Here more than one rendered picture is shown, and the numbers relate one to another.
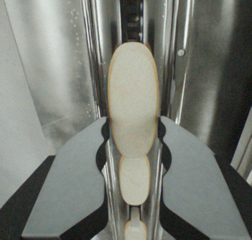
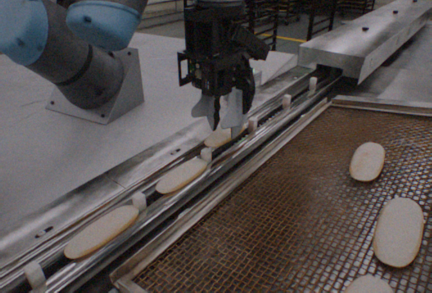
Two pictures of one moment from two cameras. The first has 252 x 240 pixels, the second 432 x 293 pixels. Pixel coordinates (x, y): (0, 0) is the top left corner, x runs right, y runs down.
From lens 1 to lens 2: 0.55 m
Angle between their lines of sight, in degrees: 82
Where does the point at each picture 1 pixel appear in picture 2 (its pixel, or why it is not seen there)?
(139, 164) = (200, 162)
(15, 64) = not seen: hidden behind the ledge
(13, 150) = (125, 149)
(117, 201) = (148, 186)
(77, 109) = (202, 133)
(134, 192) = (177, 174)
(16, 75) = not seen: hidden behind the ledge
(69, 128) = (190, 135)
